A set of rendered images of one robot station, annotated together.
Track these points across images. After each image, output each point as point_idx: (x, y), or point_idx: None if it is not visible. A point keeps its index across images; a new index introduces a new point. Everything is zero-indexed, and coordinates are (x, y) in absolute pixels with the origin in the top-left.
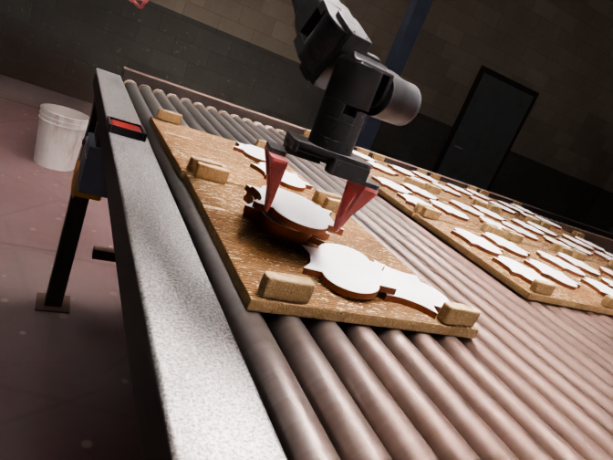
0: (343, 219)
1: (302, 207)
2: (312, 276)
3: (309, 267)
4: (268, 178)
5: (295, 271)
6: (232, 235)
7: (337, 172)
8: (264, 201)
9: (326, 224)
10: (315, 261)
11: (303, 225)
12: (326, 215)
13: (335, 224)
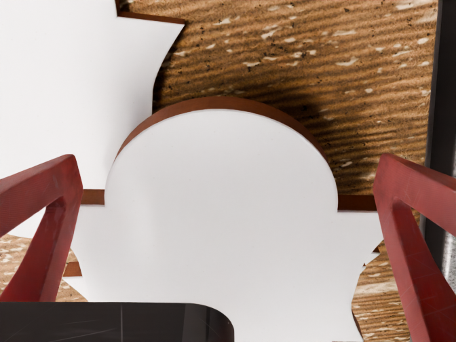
0: (40, 172)
1: (197, 289)
2: (148, 15)
3: (163, 27)
4: (446, 290)
5: (209, 21)
6: (378, 161)
7: (142, 333)
8: (366, 240)
9: (115, 191)
10: (137, 86)
11: (234, 109)
12: (103, 281)
13: (75, 195)
